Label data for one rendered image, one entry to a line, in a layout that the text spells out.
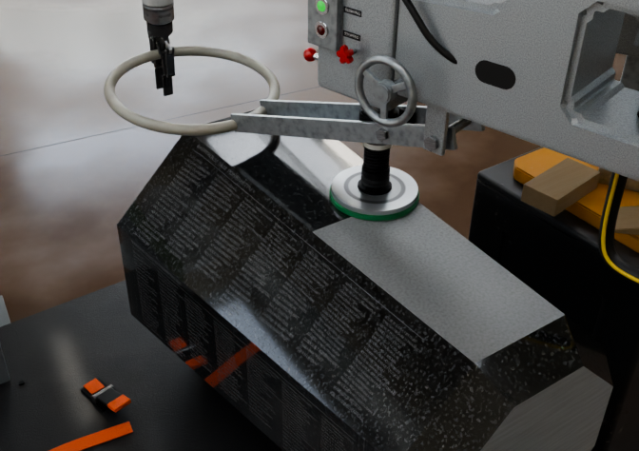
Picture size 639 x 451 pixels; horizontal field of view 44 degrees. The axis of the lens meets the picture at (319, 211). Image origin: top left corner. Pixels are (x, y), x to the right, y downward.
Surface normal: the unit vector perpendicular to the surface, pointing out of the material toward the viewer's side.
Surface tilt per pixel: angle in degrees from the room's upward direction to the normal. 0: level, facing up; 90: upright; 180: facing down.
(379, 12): 90
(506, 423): 90
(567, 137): 90
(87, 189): 0
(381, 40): 90
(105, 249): 0
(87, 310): 0
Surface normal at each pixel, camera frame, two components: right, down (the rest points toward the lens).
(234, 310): -0.56, -0.36
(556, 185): 0.01, -0.83
